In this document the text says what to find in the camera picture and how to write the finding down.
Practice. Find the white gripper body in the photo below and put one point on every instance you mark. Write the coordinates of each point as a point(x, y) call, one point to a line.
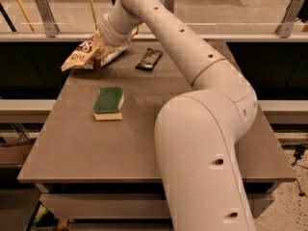
point(108, 35)

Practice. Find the brown chip bag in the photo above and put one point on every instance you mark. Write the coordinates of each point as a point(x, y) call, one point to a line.
point(94, 53)

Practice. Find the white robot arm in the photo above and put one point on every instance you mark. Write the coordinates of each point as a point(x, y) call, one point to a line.
point(195, 132)

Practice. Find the black candy bar wrapper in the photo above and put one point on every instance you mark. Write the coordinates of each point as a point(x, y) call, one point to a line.
point(149, 59)

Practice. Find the green and yellow sponge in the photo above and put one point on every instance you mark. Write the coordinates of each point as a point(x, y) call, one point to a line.
point(108, 104)

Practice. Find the glass railing panel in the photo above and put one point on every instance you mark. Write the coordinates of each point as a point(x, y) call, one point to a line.
point(203, 16)

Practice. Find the middle metal railing bracket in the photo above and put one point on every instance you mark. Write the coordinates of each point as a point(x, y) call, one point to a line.
point(169, 4)

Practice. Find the metal railing bracket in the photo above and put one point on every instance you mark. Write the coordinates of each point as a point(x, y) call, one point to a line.
point(50, 26)
point(285, 27)
point(169, 4)

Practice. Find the left metal railing bracket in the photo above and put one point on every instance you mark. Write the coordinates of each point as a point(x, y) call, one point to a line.
point(50, 26)

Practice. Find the right metal railing bracket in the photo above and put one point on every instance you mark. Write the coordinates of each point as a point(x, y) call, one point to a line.
point(285, 27)

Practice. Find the black power adapter with cable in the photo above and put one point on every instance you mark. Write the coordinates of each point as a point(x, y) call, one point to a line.
point(298, 155)

